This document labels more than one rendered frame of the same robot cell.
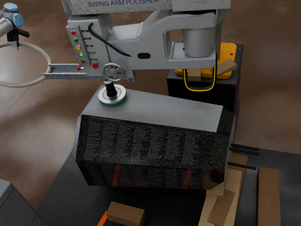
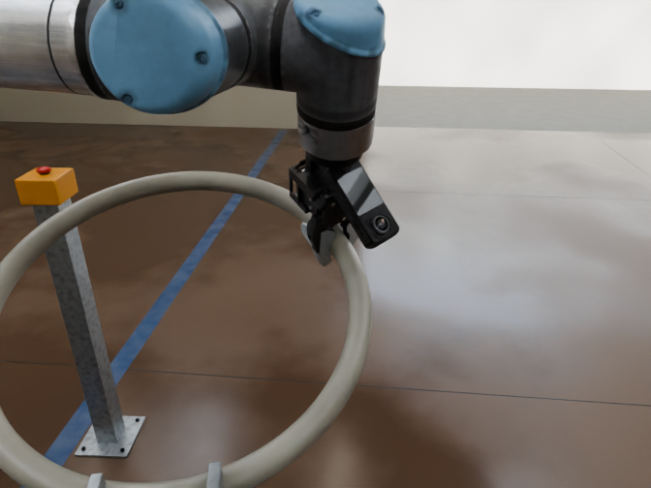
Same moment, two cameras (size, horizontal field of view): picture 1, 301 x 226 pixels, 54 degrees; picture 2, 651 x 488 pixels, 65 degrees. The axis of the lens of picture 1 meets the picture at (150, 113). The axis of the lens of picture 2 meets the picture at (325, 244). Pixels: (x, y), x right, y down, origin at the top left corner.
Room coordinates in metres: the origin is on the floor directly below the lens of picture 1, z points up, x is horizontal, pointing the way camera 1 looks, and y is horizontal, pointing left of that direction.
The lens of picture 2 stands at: (1.90, 0.32, 1.58)
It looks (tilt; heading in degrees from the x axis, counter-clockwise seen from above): 27 degrees down; 68
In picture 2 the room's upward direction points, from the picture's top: straight up
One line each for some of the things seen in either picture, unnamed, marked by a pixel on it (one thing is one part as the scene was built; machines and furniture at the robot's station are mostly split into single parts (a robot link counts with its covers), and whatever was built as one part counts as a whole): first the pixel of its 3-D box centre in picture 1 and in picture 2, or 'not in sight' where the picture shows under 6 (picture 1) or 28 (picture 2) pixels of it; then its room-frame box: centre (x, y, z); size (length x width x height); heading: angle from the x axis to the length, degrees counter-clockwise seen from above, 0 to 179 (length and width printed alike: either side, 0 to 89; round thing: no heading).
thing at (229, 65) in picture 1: (223, 67); not in sight; (1.97, -0.67, 0.80); 0.20 x 0.10 x 0.05; 104
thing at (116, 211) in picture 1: (126, 215); not in sight; (1.20, 0.35, 0.07); 0.30 x 0.12 x 0.12; 64
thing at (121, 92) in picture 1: (112, 93); not in sight; (1.76, 0.26, 0.92); 0.21 x 0.21 x 0.01
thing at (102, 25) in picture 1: (108, 42); not in sight; (1.73, 0.18, 1.36); 0.36 x 0.22 x 0.45; 74
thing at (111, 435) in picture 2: not in sight; (82, 321); (1.68, 1.99, 0.54); 0.20 x 0.20 x 1.09; 65
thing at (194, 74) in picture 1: (195, 71); not in sight; (1.98, -0.43, 0.81); 0.20 x 0.10 x 0.05; 163
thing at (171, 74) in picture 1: (206, 91); not in sight; (2.19, -0.59, 0.37); 0.66 x 0.66 x 0.74; 65
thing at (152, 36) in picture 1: (156, 44); not in sight; (1.64, -0.11, 1.35); 0.74 x 0.23 x 0.49; 74
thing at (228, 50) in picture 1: (206, 58); not in sight; (2.19, -0.59, 0.76); 0.49 x 0.49 x 0.05; 65
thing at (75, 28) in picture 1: (79, 46); not in sight; (1.67, 0.36, 1.41); 0.08 x 0.03 x 0.28; 74
